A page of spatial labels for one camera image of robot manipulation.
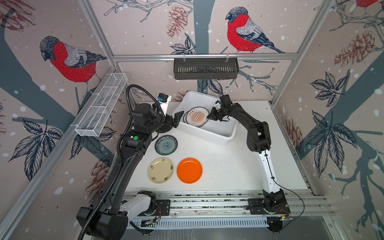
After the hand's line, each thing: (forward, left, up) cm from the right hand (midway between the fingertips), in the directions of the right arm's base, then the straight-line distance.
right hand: (206, 117), depth 104 cm
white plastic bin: (-8, -10, -7) cm, 14 cm away
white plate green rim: (+3, +16, -3) cm, 16 cm away
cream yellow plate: (-36, +28, -8) cm, 46 cm away
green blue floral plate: (-19, +27, -6) cm, 34 cm away
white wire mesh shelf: (-25, +55, +26) cm, 66 cm away
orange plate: (-36, +10, -6) cm, 37 cm away
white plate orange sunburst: (+2, +7, -1) cm, 8 cm away
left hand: (-21, +15, +32) cm, 41 cm away
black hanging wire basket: (+27, +1, +23) cm, 35 cm away
